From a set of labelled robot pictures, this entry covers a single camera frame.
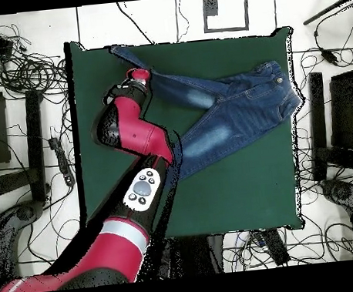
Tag blue denim jeans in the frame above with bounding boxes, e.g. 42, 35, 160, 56
109, 27, 309, 187

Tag black power strip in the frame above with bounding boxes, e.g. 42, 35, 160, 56
47, 135, 76, 189
260, 227, 291, 267

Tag black stand bar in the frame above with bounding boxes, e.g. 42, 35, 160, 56
20, 88, 53, 203
306, 71, 330, 152

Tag dark green table cloth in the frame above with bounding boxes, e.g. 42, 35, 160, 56
62, 19, 312, 253

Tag grey wheeled stand leg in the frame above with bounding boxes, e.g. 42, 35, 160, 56
318, 176, 353, 216
0, 198, 52, 287

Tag black power adapter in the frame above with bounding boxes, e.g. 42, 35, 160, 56
319, 47, 339, 67

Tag black tripod leg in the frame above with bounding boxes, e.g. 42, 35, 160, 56
301, 0, 353, 26

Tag grey square frame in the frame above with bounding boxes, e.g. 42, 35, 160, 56
200, 0, 251, 35

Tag black cable tangle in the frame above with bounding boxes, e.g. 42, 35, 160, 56
0, 11, 70, 102

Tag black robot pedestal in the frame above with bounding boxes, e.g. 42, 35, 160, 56
160, 232, 229, 280

